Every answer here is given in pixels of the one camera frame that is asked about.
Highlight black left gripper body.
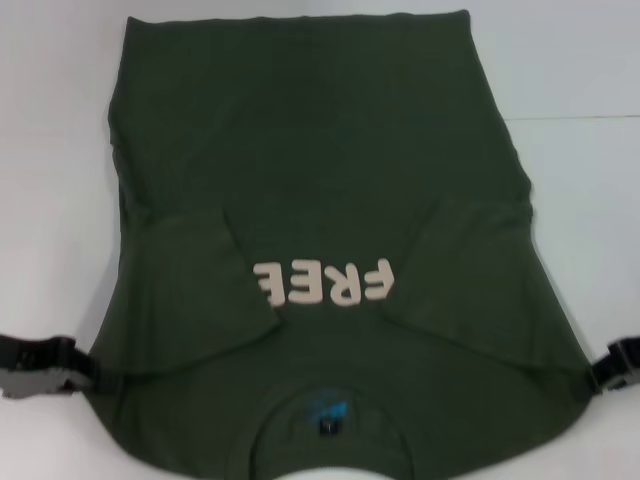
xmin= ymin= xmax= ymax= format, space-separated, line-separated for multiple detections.
xmin=0 ymin=334 xmax=77 ymax=401

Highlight dark green FREE T-shirt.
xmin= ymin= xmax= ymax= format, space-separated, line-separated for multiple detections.
xmin=87 ymin=9 xmax=599 ymax=480

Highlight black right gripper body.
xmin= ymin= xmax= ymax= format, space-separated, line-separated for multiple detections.
xmin=607 ymin=333 xmax=640 ymax=396

